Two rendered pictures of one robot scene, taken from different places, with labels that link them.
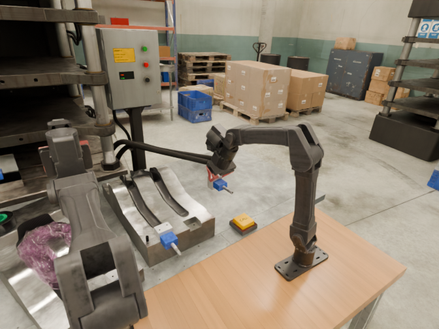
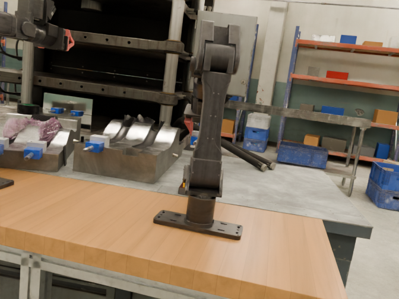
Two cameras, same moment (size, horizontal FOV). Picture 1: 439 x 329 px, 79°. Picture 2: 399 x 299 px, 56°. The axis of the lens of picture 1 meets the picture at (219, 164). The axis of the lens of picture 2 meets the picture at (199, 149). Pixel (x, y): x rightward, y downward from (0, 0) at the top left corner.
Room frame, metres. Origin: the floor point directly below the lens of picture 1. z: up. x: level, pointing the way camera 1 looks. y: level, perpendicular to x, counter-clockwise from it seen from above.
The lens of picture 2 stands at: (0.05, -0.85, 1.12)
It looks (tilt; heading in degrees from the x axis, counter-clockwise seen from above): 10 degrees down; 44
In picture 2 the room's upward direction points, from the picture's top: 7 degrees clockwise
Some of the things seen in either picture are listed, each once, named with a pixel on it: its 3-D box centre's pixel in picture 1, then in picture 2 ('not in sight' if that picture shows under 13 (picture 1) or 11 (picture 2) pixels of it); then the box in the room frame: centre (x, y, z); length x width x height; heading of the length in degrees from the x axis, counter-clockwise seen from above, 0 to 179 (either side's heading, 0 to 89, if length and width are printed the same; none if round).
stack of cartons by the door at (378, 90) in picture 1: (389, 87); not in sight; (6.34, -3.84, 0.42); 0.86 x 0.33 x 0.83; 28
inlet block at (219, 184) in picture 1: (221, 185); (197, 141); (0.90, -0.01, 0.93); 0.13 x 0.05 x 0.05; 38
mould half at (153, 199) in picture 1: (152, 200); (138, 143); (0.88, 0.26, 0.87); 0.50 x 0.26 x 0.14; 38
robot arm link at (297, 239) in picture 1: (304, 237); (202, 181); (0.66, -0.29, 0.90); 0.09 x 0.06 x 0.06; 140
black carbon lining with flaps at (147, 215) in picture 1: (150, 192); (135, 130); (0.86, 0.26, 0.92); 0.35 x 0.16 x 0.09; 38
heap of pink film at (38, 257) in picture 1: (55, 243); (35, 124); (0.59, 0.48, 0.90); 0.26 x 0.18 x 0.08; 55
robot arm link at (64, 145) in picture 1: (66, 163); (24, 15); (0.47, 0.31, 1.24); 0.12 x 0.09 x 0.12; 33
